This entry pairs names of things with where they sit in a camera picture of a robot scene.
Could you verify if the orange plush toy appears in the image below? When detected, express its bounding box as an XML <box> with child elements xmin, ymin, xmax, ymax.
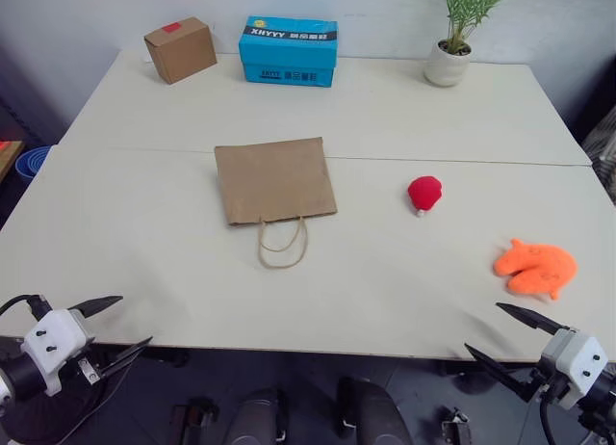
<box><xmin>492</xmin><ymin>238</ymin><xmax>578</xmax><ymax>301</ymax></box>

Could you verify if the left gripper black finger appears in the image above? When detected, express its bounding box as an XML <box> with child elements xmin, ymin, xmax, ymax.
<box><xmin>97</xmin><ymin>336</ymin><xmax>154</xmax><ymax>378</ymax></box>
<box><xmin>68</xmin><ymin>295</ymin><xmax>124</xmax><ymax>320</ymax></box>

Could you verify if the white plant pot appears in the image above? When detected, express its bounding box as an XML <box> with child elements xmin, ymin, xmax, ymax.
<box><xmin>423</xmin><ymin>39</ymin><xmax>472</xmax><ymax>88</ymax></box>

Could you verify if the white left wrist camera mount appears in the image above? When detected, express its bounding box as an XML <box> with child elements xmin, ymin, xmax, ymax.
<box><xmin>21</xmin><ymin>308</ymin><xmax>96</xmax><ymax>397</ymax></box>

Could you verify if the grey patterned fabric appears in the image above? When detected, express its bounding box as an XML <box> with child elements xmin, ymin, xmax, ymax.
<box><xmin>581</xmin><ymin>106</ymin><xmax>616</xmax><ymax>200</ymax></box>

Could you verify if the dark rounded shape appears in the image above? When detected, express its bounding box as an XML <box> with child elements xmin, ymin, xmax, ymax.
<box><xmin>229</xmin><ymin>388</ymin><xmax>291</xmax><ymax>445</ymax></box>
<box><xmin>335</xmin><ymin>376</ymin><xmax>415</xmax><ymax>445</ymax></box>

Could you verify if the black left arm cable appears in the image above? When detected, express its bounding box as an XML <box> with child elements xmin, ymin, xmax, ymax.
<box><xmin>0</xmin><ymin>294</ymin><xmax>52</xmax><ymax>321</ymax></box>

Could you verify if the red plush toy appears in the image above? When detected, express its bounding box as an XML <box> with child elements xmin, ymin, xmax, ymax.
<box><xmin>407</xmin><ymin>174</ymin><xmax>445</xmax><ymax>219</ymax></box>

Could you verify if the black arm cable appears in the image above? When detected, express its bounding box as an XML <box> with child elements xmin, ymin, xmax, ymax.
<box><xmin>537</xmin><ymin>391</ymin><xmax>557</xmax><ymax>445</ymax></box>
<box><xmin>0</xmin><ymin>294</ymin><xmax>52</xmax><ymax>321</ymax></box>

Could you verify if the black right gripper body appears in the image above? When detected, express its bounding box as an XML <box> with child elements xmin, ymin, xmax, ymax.
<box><xmin>522</xmin><ymin>356</ymin><xmax>567</xmax><ymax>404</ymax></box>

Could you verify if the brown paper bag with handles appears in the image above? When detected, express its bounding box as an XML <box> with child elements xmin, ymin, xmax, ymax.
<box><xmin>214</xmin><ymin>136</ymin><xmax>339</xmax><ymax>271</ymax></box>

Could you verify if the wooden side shelf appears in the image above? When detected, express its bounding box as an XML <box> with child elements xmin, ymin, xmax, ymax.
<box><xmin>0</xmin><ymin>140</ymin><xmax>26</xmax><ymax>182</ymax></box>

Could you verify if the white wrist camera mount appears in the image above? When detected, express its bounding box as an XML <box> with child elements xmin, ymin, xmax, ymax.
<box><xmin>540</xmin><ymin>327</ymin><xmax>609</xmax><ymax>410</ymax></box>
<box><xmin>21</xmin><ymin>308</ymin><xmax>96</xmax><ymax>397</ymax></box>

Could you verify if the blue plastic bucket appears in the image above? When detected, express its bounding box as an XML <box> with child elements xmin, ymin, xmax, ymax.
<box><xmin>14</xmin><ymin>144</ymin><xmax>53</xmax><ymax>179</ymax></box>

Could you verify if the green potted plant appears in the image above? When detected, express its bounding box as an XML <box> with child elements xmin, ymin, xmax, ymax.
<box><xmin>445</xmin><ymin>0</ymin><xmax>511</xmax><ymax>55</ymax></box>

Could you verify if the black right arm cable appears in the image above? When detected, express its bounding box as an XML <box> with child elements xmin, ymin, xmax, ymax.
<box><xmin>537</xmin><ymin>391</ymin><xmax>557</xmax><ymax>445</ymax></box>

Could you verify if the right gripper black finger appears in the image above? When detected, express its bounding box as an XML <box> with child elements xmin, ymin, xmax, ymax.
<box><xmin>463</xmin><ymin>342</ymin><xmax>536</xmax><ymax>404</ymax></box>
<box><xmin>495</xmin><ymin>301</ymin><xmax>572</xmax><ymax>339</ymax></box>

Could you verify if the blue shoe box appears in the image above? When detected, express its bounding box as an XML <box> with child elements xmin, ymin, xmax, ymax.
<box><xmin>238</xmin><ymin>14</ymin><xmax>340</xmax><ymax>89</ymax></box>

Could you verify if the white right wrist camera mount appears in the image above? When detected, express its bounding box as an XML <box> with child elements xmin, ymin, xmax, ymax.
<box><xmin>540</xmin><ymin>327</ymin><xmax>609</xmax><ymax>410</ymax></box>

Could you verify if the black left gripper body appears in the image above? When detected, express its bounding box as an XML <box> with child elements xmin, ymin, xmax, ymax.
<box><xmin>56</xmin><ymin>340</ymin><xmax>111</xmax><ymax>399</ymax></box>

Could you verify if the brown cardboard box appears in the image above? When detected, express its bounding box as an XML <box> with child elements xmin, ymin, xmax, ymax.
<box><xmin>142</xmin><ymin>15</ymin><xmax>218</xmax><ymax>86</ymax></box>

